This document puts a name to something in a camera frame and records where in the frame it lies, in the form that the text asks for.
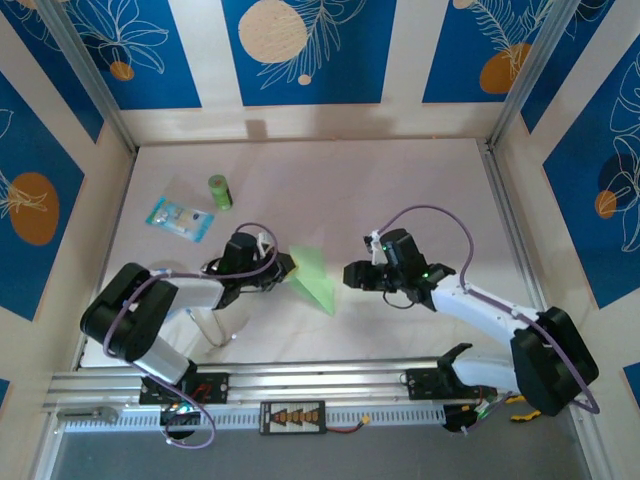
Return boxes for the yellow handled pliers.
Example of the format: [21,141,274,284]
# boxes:
[509,394,544,422]

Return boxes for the blue handled tools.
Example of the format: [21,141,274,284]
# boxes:
[167,305,240,357]

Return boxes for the aluminium extrusion rail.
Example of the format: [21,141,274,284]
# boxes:
[42,357,594,414]

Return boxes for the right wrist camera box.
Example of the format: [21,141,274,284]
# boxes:
[363,229,387,266]

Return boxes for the red wire with yellow plug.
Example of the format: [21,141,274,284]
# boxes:
[324,417,374,435]

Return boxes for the black board with orange connectors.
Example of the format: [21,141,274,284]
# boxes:
[259,400,327,435]

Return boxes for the aluminium frame post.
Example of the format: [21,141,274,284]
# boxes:
[37,0,139,154]
[487,0,581,149]

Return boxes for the small black circuit board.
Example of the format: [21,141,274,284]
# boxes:
[159,402,204,427]
[443,403,494,435]

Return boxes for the blue blister pack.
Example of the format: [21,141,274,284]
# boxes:
[144,196,216,245]

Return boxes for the light green paper sheet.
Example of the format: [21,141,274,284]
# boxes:
[288,244,336,317]

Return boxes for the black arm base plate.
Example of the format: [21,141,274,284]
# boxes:
[405,368,501,401]
[138,372,231,406]

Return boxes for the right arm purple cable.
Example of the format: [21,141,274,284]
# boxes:
[377,203,600,436]

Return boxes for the aluminium side rail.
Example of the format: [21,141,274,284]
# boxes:
[477,139,561,356]

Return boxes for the white slotted cable duct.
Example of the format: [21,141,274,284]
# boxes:
[59,404,446,434]

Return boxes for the green cylindrical can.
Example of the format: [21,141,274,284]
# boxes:
[207,173,235,211]

